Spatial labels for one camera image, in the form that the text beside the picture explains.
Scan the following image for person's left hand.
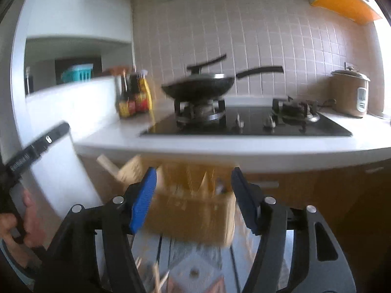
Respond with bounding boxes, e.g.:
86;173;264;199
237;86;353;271
1;189;45;249

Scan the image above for yellow slotted utensil basket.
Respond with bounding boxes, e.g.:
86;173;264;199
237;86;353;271
114;155;236;247

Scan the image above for wooden chopstick in basket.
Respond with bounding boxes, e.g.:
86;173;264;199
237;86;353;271
97;154;119;178

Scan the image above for patterned blue table cloth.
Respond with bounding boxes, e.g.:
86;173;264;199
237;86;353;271
94;228;294;293

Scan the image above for wooden base cabinets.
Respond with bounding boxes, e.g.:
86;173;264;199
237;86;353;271
79;155;390;292

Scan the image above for yellow label sauce bottle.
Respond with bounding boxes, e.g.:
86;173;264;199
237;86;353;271
139;70;152;111

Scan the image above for teal plastic basket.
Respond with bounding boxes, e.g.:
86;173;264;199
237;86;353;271
61;63;93;83

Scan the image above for black glass gas stove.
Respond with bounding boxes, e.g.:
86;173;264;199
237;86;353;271
142;97;352;137

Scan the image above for dark soy sauce bottle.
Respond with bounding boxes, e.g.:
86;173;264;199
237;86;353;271
118;70;130;118

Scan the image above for red label sauce bottle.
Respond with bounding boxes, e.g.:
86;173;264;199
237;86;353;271
129;73;148;113

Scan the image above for black wok lid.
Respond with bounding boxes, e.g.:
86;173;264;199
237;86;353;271
180;54;227;79

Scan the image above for beige rice cooker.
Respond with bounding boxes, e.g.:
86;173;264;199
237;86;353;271
330;66;370;118

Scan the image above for black wok with handle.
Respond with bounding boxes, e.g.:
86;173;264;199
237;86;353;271
161;65;284;102

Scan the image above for orange wall cabinet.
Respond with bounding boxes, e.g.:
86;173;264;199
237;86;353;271
311;0;382;25

